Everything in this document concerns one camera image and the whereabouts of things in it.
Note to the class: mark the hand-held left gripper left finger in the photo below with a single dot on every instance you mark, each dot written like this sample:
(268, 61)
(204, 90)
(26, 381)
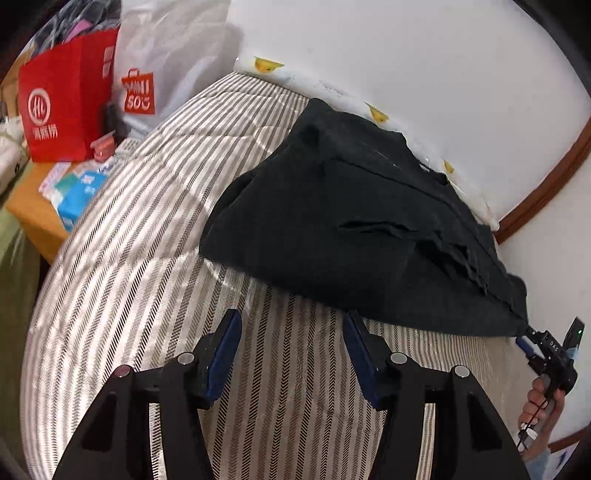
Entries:
(221, 360)

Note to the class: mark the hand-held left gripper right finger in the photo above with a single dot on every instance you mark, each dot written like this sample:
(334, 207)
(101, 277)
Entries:
(364, 364)

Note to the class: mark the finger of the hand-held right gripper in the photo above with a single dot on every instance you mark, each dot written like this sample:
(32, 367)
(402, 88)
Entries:
(535, 333)
(525, 345)

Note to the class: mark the black sweatshirt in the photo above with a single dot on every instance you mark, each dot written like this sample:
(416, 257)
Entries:
(346, 230)

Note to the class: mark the person's right hand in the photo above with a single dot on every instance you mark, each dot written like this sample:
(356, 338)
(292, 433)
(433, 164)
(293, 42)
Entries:
(545, 415)

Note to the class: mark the striped bed cover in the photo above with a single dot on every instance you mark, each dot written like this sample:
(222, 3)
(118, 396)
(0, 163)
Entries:
(138, 254)

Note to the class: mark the blue tissue pack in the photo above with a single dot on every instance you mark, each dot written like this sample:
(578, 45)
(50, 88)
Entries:
(81, 198)

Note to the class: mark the green cloth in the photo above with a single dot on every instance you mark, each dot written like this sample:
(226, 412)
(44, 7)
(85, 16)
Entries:
(14, 300)

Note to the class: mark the wooden nightstand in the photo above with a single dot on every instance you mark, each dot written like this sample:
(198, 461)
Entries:
(32, 207)

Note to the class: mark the white tissue pack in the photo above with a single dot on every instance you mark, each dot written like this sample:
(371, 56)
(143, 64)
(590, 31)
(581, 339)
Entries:
(57, 180)

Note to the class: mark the pink small box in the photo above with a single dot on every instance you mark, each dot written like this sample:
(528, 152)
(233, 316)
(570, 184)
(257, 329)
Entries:
(102, 146)

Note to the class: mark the white duck print cloth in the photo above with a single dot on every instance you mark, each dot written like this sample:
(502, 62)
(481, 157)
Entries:
(277, 69)

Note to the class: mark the white spotted bedsheet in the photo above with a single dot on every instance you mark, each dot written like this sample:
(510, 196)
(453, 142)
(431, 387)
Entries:
(11, 147)

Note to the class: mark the red paper bag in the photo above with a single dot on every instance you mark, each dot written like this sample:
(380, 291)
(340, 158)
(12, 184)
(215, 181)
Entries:
(69, 92)

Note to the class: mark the white plastic bag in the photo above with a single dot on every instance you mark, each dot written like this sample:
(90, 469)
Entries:
(175, 46)

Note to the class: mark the plaid cloth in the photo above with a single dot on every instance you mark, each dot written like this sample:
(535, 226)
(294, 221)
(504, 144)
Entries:
(78, 23)

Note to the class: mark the brown wooden door frame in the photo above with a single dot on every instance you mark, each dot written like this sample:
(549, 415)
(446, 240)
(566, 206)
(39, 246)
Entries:
(554, 184)

